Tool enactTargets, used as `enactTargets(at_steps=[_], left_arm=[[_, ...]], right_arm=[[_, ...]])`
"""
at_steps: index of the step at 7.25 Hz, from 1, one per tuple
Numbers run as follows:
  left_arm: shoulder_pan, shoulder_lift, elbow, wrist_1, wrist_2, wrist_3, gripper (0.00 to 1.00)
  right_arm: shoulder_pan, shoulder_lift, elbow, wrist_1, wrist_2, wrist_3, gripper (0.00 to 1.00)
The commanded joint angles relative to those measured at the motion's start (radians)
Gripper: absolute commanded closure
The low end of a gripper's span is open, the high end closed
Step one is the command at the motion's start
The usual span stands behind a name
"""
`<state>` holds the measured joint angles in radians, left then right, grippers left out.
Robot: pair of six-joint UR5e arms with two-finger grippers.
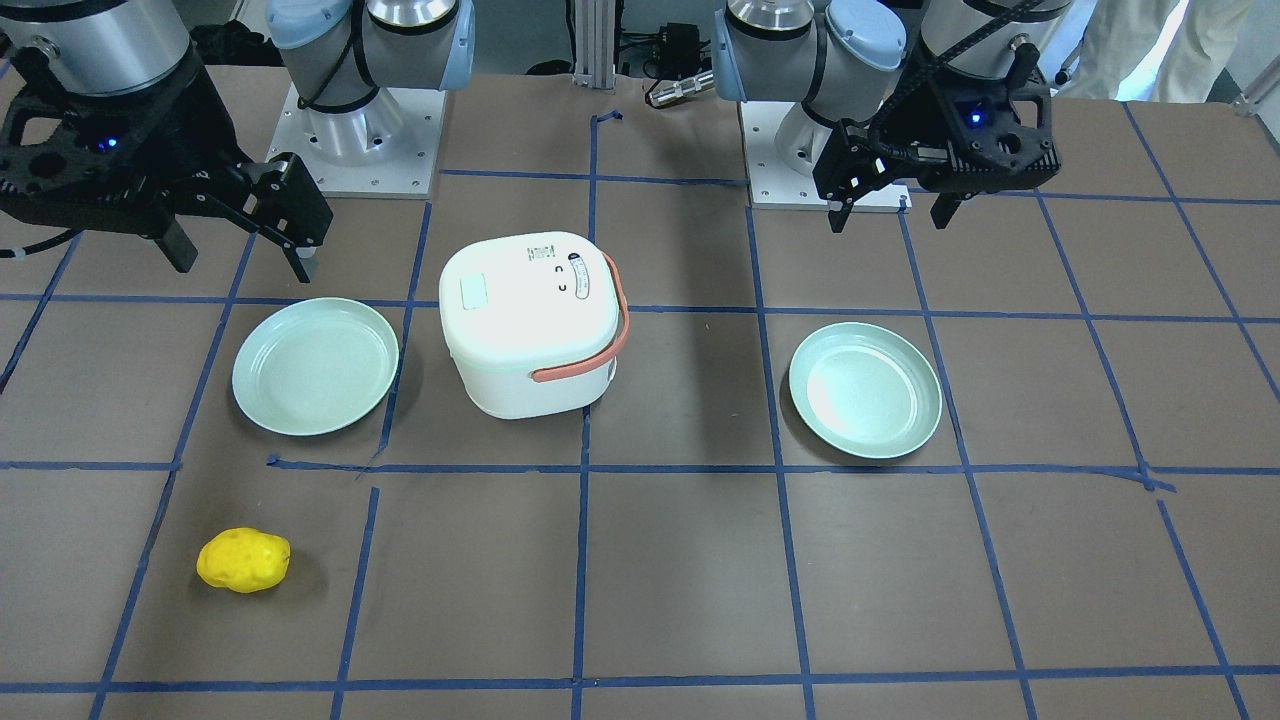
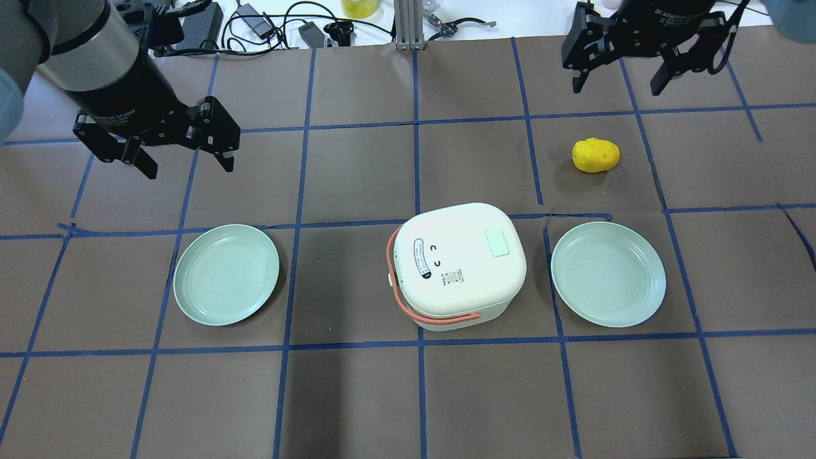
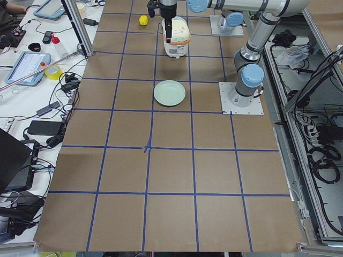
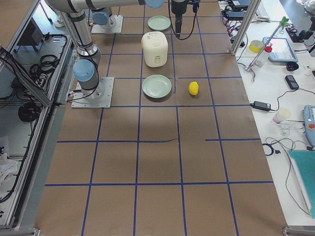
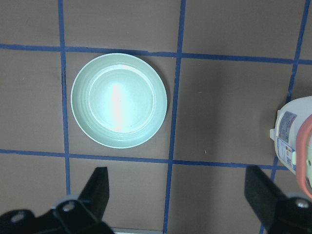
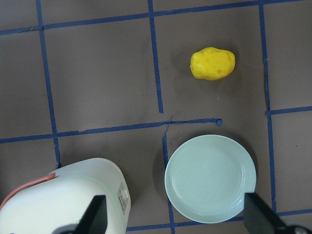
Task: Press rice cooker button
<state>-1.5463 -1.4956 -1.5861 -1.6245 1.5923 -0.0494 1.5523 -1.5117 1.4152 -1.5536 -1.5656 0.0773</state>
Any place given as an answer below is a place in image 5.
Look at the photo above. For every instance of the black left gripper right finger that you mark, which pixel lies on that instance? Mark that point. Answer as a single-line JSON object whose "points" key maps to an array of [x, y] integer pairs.
{"points": [[278, 213]]}

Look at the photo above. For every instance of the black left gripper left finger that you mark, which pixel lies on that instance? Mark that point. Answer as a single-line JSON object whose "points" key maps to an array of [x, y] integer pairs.
{"points": [[84, 214]]}

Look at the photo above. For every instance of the white rice cooker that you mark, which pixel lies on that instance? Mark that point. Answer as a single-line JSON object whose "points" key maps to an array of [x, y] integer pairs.
{"points": [[292, 136]]}

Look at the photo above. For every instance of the left green plate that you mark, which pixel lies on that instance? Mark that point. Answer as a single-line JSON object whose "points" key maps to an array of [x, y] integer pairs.
{"points": [[118, 100]]}

